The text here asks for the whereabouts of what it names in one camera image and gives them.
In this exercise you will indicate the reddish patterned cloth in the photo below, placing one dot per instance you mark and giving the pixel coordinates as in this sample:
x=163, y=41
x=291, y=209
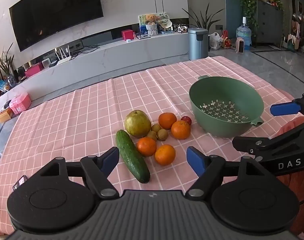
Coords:
x=297, y=192

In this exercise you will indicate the red gift bag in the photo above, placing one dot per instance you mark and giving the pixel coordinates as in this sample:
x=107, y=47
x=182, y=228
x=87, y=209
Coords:
x=226, y=41

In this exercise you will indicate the small figurines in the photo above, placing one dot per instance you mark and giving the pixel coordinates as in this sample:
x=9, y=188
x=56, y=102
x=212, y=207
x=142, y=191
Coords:
x=180, y=28

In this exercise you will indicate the black wall television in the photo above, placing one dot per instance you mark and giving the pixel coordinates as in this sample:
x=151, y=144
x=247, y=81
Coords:
x=54, y=12

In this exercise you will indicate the blue water jug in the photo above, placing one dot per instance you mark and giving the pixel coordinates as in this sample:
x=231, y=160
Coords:
x=244, y=33

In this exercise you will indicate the pink storage box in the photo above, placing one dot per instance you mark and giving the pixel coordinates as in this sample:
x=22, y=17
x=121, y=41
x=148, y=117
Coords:
x=20, y=102

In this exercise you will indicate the long white television console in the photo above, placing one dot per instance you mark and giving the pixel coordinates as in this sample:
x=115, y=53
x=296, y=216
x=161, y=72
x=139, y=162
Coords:
x=104, y=57

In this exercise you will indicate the teddy bear bouquet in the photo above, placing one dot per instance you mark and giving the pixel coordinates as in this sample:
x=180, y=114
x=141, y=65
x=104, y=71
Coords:
x=152, y=25

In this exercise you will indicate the pink checked tablecloth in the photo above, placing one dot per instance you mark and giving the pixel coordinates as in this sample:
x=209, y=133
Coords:
x=79, y=120

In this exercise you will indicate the grey metal trash can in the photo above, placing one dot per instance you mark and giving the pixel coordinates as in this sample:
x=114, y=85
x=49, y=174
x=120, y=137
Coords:
x=197, y=43

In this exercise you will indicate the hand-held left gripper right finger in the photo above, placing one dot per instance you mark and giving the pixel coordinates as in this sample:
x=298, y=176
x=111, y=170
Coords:
x=195, y=161

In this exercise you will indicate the white plastic bag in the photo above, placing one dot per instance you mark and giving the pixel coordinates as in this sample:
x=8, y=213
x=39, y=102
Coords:
x=214, y=41

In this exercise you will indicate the trailing green potted plant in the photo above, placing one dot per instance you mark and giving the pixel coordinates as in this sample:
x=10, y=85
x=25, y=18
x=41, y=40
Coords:
x=247, y=2

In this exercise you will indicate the tall leafy snake plant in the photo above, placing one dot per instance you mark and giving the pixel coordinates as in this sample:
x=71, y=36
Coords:
x=204, y=17

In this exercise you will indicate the pink flat box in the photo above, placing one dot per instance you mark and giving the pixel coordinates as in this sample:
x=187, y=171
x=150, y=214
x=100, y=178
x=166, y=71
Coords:
x=33, y=70

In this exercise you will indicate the grey drawer cabinet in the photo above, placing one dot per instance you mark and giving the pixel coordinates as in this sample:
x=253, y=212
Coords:
x=268, y=25

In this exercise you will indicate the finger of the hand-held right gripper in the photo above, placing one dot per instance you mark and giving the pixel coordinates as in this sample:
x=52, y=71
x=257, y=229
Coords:
x=247, y=142
x=284, y=108

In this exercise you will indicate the orange cardboard box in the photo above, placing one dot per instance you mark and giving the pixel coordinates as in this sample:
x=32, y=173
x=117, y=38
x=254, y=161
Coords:
x=4, y=115

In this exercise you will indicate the small red plum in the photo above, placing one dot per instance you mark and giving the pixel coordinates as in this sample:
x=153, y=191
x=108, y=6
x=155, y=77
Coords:
x=186, y=120

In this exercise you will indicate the red box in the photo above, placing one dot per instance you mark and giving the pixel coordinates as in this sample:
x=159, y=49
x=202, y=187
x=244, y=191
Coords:
x=127, y=35

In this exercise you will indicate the smartphone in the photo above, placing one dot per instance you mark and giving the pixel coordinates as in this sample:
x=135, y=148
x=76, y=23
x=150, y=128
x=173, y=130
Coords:
x=19, y=183

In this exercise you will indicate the yellow-green pear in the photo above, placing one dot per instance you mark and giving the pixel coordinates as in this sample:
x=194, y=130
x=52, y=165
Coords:
x=137, y=123

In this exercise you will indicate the green cucumber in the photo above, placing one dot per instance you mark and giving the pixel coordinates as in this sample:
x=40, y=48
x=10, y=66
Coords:
x=132, y=155

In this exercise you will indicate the small brown round fruit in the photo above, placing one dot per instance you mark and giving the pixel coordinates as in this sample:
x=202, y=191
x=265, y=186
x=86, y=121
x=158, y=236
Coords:
x=156, y=128
x=152, y=135
x=162, y=135

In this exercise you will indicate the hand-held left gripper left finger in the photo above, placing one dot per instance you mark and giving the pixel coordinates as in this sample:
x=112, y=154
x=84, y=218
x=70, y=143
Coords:
x=109, y=160

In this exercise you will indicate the orange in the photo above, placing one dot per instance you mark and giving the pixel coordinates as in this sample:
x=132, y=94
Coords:
x=180, y=130
x=165, y=155
x=146, y=146
x=167, y=120

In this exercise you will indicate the green plastic colander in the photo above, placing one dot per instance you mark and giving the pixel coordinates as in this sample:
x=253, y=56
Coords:
x=224, y=105

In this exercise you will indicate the small pink heater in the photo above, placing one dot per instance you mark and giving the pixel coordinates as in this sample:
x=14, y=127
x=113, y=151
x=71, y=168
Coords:
x=240, y=45

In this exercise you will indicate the white router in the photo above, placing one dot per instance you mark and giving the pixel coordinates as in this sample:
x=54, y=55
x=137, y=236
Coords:
x=62, y=58

